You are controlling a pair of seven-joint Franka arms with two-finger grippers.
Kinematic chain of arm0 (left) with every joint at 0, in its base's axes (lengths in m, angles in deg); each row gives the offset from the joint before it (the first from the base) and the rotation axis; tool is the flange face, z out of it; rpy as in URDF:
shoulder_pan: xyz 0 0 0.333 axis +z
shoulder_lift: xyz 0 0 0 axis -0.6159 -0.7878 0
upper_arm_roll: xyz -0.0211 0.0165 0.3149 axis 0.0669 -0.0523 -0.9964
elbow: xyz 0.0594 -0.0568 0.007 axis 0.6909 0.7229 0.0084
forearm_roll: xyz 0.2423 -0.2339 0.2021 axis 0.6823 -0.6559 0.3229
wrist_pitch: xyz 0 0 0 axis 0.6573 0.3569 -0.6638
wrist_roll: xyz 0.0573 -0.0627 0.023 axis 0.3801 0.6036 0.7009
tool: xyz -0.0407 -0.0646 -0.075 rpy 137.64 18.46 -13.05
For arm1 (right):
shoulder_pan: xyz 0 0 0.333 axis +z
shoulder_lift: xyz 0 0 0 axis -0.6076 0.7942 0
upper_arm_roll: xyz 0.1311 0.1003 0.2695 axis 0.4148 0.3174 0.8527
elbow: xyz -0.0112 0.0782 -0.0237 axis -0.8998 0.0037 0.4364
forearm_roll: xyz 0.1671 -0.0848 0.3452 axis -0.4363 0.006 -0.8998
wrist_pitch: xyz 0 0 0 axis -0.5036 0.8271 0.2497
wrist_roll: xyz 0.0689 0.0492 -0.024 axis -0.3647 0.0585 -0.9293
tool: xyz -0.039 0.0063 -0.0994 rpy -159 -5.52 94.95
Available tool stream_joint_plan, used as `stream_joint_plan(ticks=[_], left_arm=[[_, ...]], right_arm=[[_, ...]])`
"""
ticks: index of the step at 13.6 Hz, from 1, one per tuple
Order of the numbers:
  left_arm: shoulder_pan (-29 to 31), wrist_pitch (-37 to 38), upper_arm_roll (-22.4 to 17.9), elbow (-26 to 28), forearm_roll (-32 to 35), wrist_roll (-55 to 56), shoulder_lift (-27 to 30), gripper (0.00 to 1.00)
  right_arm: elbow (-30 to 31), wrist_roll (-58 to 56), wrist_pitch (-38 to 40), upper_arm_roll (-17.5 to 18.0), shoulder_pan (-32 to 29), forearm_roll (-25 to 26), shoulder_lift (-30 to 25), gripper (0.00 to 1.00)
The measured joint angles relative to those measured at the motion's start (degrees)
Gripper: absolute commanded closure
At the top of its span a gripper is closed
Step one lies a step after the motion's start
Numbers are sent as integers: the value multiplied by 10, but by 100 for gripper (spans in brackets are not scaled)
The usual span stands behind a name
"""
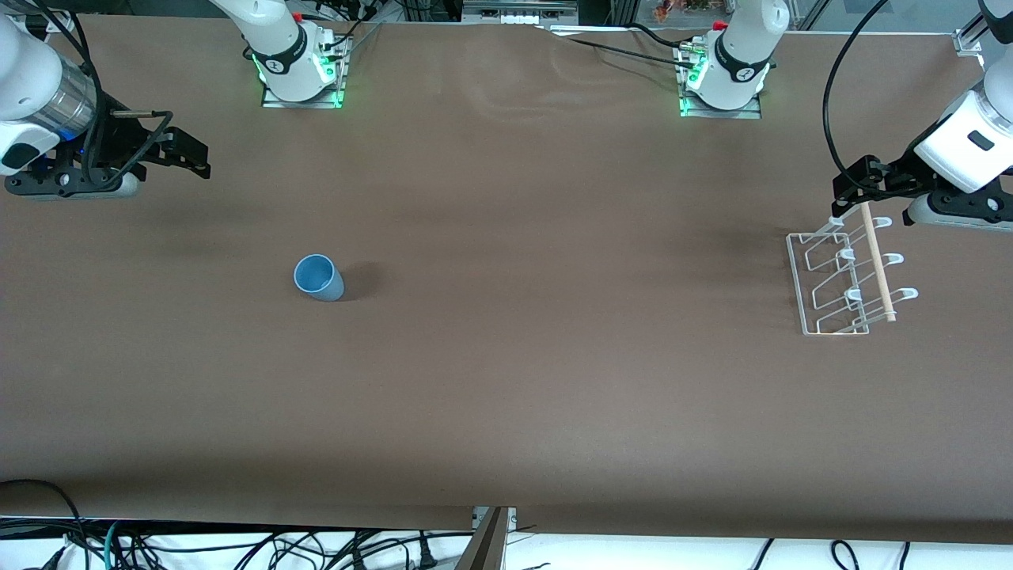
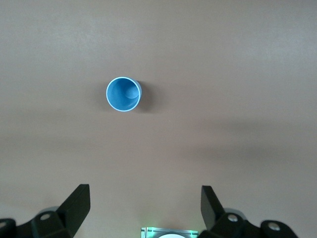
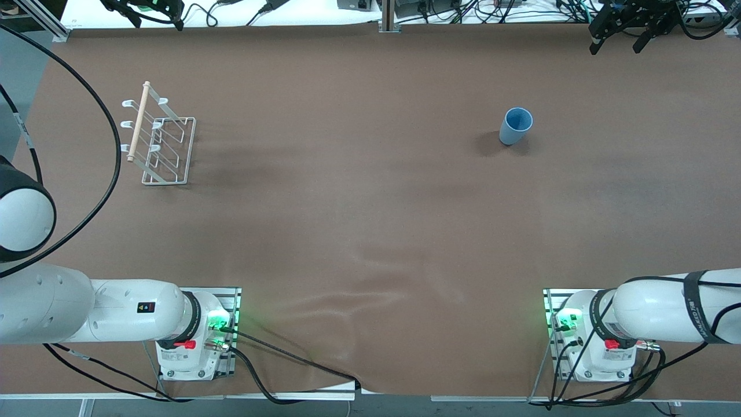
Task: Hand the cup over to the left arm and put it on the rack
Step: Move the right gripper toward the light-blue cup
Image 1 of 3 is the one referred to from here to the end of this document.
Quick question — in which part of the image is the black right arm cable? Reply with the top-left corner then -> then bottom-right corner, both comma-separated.
30,0 -> 176,192

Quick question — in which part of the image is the white wire rack, wooden bar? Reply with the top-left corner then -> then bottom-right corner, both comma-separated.
785,201 -> 920,337

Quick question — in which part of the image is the orange background item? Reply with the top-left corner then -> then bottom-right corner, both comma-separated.
654,0 -> 715,23

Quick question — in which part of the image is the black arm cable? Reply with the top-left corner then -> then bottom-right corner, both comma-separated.
30,0 -> 176,192
822,0 -> 897,194

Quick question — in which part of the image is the white power strip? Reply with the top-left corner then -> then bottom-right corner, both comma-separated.
462,0 -> 579,27

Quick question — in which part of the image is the teal floor cable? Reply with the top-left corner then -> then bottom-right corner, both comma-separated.
101,520 -> 129,570

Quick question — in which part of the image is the aluminium table frame bracket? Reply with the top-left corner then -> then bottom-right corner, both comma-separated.
454,506 -> 518,570

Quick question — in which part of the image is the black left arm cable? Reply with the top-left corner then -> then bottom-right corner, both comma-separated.
822,0 -> 897,194

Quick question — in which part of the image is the aluminium frame profile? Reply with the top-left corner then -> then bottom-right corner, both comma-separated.
953,28 -> 992,58

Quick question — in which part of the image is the blue plastic cup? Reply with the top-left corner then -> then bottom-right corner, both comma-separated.
294,253 -> 346,303

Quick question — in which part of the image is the thin black table cable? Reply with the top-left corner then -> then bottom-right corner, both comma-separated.
544,22 -> 699,64

